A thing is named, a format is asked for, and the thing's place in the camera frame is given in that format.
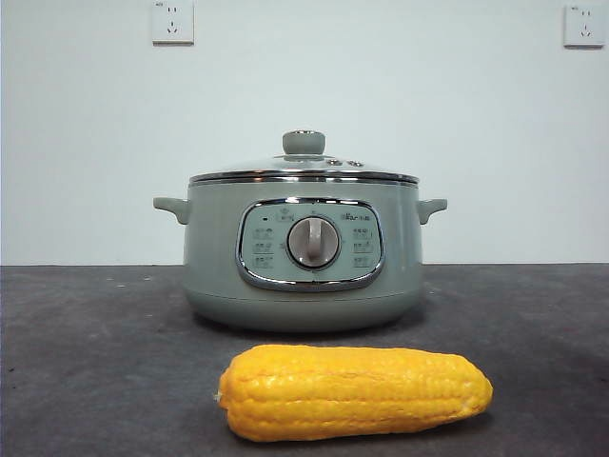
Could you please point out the yellow corn cob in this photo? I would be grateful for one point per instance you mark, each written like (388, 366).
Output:
(352, 395)

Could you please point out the white wall socket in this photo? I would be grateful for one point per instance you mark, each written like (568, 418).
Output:
(173, 24)
(586, 26)

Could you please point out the pale green electric cooking pot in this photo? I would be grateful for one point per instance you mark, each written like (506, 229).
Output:
(214, 266)

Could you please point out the glass lid with green knob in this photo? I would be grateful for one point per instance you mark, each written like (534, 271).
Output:
(303, 143)

